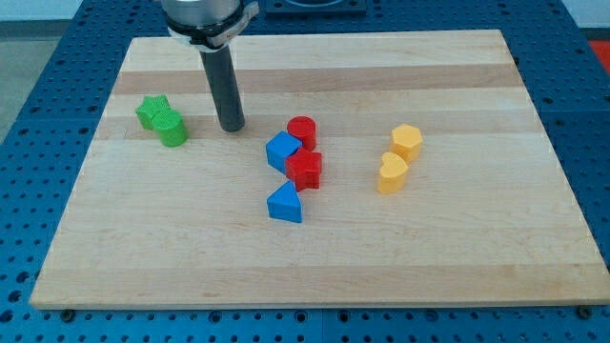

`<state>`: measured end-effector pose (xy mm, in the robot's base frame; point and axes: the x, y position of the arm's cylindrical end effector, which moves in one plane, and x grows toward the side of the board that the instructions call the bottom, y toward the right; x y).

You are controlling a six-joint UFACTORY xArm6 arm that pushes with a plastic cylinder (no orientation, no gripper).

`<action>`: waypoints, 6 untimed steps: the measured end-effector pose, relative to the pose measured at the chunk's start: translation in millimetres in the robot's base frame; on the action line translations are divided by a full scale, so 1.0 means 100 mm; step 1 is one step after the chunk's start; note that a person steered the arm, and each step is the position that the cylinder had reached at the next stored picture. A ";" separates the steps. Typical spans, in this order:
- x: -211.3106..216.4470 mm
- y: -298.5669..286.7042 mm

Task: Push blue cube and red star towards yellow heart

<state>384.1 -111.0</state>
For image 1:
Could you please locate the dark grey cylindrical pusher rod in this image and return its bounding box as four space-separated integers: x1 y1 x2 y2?
200 46 245 132

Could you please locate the blue cube block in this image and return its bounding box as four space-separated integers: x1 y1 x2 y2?
265 131 302 173

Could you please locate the red star block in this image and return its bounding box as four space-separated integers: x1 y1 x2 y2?
285 148 322 192

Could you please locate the green star block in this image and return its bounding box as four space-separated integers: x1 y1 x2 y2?
135 94 171 131

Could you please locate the yellow heart block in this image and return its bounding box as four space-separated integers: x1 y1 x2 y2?
377 151 409 194

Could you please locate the green cylinder block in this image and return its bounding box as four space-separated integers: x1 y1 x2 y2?
152 109 189 148

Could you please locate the red cylinder block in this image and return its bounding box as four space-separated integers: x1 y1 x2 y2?
287 115 317 151

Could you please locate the blue triangle block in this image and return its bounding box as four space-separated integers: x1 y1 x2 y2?
266 181 302 223

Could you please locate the blue mounting plate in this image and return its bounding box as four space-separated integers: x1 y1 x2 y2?
264 0 367 17

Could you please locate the wooden board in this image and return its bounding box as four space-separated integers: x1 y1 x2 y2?
30 30 609 310

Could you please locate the yellow hexagon block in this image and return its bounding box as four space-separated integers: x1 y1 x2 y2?
389 124 423 163

